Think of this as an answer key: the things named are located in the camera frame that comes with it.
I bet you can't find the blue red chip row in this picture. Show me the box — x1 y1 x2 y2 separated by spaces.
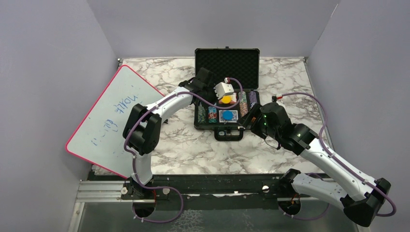
208 106 217 123

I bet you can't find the green orange chip row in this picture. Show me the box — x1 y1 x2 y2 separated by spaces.
239 91 248 116

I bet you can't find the white board red edge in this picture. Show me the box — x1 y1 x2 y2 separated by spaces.
65 65 164 177

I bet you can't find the blue card deck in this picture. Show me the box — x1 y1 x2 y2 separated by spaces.
219 110 238 123

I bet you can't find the yellow round dealer button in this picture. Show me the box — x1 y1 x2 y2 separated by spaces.
220 96 232 104

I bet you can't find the purple blue chip row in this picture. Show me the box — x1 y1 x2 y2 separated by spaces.
249 91 258 109

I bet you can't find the blue round button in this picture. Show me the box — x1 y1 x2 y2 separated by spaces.
222 111 234 121

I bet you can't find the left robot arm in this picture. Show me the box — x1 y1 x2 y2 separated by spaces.
123 68 217 199

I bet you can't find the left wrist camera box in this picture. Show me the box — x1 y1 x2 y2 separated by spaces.
214 82 234 100

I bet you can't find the red card deck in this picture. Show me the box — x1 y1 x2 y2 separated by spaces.
219 93 237 104

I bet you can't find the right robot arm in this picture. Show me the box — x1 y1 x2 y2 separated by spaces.
237 102 391 227

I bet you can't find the black poker set case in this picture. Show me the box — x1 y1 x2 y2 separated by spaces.
194 47 260 141

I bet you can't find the black mounting rail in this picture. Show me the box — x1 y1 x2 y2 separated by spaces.
120 174 297 211

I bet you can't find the dark green chip row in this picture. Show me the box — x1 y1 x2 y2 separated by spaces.
198 104 206 123

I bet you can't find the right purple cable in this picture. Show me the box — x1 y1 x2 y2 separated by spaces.
271 92 397 221

